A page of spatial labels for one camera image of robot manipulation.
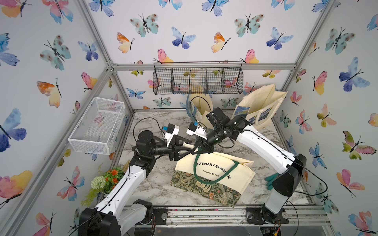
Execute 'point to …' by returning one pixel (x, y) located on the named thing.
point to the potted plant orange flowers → (103, 185)
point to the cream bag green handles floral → (218, 177)
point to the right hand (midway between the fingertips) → (194, 149)
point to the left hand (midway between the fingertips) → (191, 147)
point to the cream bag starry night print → (259, 107)
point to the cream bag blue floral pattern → (201, 104)
